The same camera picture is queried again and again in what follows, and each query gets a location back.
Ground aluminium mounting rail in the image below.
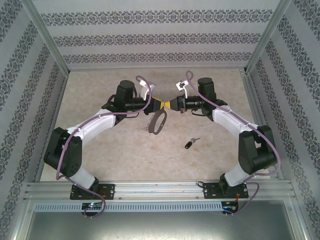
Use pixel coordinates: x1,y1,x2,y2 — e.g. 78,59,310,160
23,178,295,202

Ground grey metal keyring holder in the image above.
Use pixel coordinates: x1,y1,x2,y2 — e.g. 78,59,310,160
143,108,168,136

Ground slotted grey cable duct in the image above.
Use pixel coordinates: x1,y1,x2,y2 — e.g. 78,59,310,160
33,201,224,213

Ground grey sheet metal panel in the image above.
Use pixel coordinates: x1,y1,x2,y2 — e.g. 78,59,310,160
23,197,310,240

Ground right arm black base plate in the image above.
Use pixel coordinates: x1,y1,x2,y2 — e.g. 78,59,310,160
202,183,250,200

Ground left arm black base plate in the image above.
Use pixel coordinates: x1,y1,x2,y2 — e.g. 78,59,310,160
69,183,116,201

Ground aluminium frame post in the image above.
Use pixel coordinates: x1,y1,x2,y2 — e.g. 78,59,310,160
244,0,293,75
21,0,70,74

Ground key with black fob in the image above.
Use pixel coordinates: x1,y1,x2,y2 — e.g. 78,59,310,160
184,136,201,150

